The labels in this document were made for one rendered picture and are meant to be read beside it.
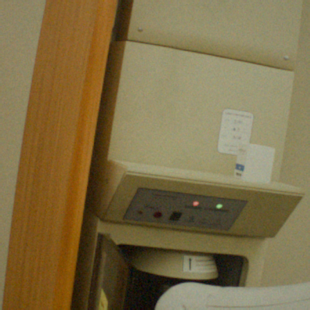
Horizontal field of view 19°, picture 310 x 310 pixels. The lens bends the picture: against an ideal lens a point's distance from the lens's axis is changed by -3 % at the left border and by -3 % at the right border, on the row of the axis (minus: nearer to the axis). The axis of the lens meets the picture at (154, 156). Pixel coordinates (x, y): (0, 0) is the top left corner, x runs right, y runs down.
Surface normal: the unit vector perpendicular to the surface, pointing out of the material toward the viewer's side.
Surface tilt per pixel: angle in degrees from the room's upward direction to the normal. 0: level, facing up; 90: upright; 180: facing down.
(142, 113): 90
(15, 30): 90
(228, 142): 90
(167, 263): 66
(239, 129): 90
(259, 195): 135
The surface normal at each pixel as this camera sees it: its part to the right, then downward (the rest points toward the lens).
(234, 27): 0.30, 0.10
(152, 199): 0.11, 0.77
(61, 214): -0.94, -0.13
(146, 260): -0.47, -0.44
